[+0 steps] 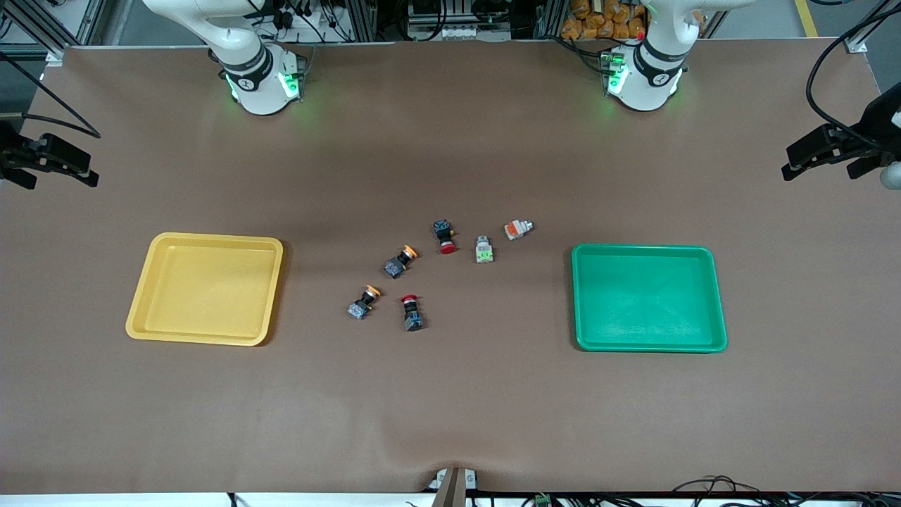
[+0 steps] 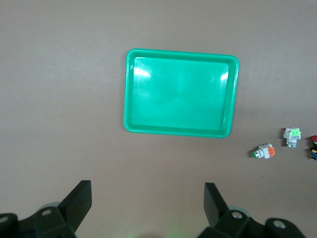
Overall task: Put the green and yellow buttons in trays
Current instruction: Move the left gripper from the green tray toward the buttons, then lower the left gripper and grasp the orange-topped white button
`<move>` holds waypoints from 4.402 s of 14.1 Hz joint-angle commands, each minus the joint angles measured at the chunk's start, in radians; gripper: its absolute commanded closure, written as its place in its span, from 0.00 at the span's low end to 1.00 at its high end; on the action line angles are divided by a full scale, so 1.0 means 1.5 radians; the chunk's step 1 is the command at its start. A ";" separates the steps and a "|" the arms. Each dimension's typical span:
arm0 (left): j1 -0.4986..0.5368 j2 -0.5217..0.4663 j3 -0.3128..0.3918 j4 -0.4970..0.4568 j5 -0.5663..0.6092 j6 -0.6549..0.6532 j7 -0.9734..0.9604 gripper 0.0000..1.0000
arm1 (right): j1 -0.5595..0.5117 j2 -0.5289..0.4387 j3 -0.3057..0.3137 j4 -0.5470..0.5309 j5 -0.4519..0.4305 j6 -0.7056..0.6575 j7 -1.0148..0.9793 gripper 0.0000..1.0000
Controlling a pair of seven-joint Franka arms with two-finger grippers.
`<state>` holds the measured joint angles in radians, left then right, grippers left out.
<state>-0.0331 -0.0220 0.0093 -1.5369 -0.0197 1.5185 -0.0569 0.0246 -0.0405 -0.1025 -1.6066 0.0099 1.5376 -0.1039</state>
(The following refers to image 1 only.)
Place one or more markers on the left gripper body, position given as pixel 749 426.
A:
pixel 867 138

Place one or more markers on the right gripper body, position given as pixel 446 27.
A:
pixel 15 154

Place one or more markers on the white button with orange block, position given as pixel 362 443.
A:
pixel 516 229

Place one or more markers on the yellow push button blue base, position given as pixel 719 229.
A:
pixel 360 307
pixel 395 266

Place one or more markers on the white button with green block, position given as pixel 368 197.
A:
pixel 483 250

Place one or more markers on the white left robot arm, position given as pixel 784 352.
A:
pixel 654 84

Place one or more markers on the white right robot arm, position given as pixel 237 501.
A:
pixel 257 91

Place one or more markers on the yellow plastic tray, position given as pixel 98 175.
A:
pixel 204 289

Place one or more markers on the green plastic tray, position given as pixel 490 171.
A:
pixel 647 299

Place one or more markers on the orange packets pile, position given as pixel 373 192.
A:
pixel 598 21

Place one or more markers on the white power strip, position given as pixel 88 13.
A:
pixel 457 32

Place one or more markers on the red mushroom push button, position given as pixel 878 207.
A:
pixel 412 317
pixel 445 236

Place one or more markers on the brown table cover sheet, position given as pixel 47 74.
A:
pixel 450 394

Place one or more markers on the aluminium frame strut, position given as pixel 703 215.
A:
pixel 53 58
pixel 857 44

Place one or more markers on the metal table clamp bracket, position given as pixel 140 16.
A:
pixel 450 489

